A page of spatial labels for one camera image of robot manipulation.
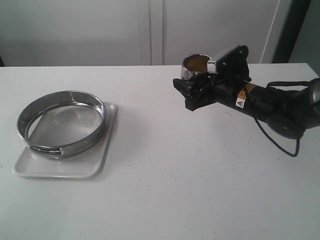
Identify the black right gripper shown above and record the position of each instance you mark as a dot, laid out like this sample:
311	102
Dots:
231	76

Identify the stainless steel cup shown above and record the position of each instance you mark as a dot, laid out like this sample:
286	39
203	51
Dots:
194	65

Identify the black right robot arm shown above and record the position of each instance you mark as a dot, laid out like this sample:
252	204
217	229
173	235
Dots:
288	107

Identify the round stainless steel sieve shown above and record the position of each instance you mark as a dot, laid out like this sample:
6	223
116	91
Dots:
62	124

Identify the white cabinet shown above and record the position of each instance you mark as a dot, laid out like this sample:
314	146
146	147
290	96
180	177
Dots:
135	32

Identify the white plastic tray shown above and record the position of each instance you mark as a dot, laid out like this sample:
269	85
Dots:
82	166

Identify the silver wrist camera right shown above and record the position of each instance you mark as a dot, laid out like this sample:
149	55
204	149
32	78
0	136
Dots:
220	59

